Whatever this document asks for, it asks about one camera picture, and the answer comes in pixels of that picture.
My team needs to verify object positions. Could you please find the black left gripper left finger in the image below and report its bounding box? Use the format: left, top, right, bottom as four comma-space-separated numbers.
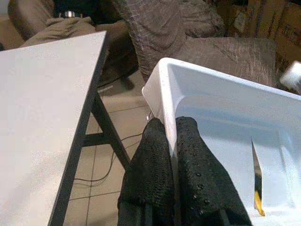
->
117, 117, 176, 226

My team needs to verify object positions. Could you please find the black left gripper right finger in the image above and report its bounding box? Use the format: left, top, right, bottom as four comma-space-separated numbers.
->
174, 115, 253, 226

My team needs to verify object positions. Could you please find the white foam tray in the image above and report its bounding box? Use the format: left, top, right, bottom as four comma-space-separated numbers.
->
141, 57, 301, 226

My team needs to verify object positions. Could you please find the yellow black wrapper piece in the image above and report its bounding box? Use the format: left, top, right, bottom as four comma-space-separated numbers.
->
250, 136, 266, 217

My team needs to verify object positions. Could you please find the brown patterned cover chair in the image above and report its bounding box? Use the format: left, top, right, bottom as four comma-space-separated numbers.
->
112, 0, 278, 88

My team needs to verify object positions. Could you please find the brown cardboard box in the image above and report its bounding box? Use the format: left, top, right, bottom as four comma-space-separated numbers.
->
215, 0, 301, 80

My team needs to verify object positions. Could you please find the brown round armchair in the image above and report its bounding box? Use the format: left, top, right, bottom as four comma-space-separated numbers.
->
7, 0, 55, 41

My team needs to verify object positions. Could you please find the thin black floor cable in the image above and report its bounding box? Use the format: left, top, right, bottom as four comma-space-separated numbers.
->
72, 133, 148, 189

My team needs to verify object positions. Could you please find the black folding table frame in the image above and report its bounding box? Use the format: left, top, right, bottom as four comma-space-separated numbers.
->
48, 30, 132, 226

